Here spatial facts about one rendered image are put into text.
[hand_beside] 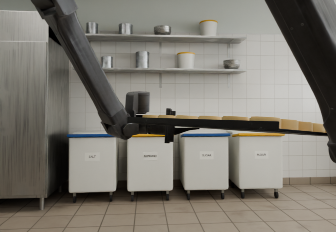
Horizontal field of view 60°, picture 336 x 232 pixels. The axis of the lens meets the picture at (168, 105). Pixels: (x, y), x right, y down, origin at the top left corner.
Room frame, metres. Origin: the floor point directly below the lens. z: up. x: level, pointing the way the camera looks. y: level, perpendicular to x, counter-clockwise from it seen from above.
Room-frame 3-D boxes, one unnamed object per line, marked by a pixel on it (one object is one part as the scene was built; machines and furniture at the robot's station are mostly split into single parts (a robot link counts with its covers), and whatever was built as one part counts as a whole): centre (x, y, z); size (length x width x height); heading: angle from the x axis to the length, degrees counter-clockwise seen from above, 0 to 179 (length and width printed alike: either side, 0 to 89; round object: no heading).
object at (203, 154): (3.62, -0.42, 0.39); 0.64 x 0.54 x 0.77; 3
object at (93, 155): (3.52, 0.87, 0.39); 0.64 x 0.54 x 0.77; 7
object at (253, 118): (0.48, -0.16, 1.00); 0.05 x 0.05 x 0.02
